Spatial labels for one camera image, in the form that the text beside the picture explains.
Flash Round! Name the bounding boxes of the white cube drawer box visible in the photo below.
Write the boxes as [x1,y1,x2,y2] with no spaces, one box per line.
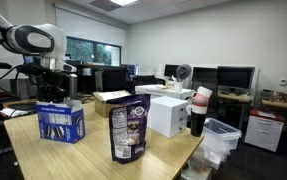
[146,95,191,139]

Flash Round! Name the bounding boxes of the pink white black tumbler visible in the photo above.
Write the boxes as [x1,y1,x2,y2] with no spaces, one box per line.
[189,85,215,138]

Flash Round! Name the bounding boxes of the clear bin with contents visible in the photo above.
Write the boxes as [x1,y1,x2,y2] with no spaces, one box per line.
[180,145,229,180]

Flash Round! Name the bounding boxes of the grey ceiling vent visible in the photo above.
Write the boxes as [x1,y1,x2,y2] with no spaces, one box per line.
[89,0,118,13]

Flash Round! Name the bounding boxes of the white file storage box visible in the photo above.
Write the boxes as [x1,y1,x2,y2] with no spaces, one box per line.
[134,83,196,102]

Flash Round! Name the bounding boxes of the large black computer monitor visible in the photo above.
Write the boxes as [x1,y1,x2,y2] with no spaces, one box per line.
[216,65,256,92]

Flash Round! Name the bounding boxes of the clear plastic storage bin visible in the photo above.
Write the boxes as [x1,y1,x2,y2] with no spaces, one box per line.
[201,117,243,155]

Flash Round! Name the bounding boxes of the small black computer monitor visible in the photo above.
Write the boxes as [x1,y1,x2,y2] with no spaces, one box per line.
[163,63,181,79]

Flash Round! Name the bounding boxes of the black office chair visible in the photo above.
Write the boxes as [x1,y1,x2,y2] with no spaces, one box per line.
[131,74,166,88]

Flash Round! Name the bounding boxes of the white cup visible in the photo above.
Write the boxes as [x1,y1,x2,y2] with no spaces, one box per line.
[171,74,185,94]

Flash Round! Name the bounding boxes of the blue screen monitor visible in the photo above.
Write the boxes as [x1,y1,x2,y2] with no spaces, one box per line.
[22,54,43,67]

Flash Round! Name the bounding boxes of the ceiling light panel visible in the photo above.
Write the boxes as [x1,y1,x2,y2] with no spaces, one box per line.
[109,0,141,7]

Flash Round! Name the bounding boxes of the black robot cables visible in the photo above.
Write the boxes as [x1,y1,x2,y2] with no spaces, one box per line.
[0,41,51,98]

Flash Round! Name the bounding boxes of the blue cookie box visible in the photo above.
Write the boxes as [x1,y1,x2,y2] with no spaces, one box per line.
[35,99,87,144]

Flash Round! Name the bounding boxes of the window with green view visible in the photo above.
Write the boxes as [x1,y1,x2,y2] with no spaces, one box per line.
[65,35,122,67]

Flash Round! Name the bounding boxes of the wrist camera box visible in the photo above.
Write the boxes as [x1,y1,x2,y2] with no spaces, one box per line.
[56,60,78,74]

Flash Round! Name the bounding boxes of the wooden office desk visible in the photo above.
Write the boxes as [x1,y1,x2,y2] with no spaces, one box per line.
[216,92,253,131]
[260,98,287,112]

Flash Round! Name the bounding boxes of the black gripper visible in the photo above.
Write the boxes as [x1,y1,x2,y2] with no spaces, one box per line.
[39,70,71,103]

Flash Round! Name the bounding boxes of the white cabinet with red top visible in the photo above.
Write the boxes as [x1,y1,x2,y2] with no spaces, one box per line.
[243,108,286,153]

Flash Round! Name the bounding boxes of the grey desk fan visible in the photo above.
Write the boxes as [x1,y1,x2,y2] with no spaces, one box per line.
[175,63,193,82]

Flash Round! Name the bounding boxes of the purple mini eggs bag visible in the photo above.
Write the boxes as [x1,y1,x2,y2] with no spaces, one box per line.
[106,93,152,165]

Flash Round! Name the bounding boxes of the white paper sheets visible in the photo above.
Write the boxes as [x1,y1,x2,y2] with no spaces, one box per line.
[0,107,31,118]

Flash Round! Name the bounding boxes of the brown cardboard box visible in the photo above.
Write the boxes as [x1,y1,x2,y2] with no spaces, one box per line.
[92,89,132,119]

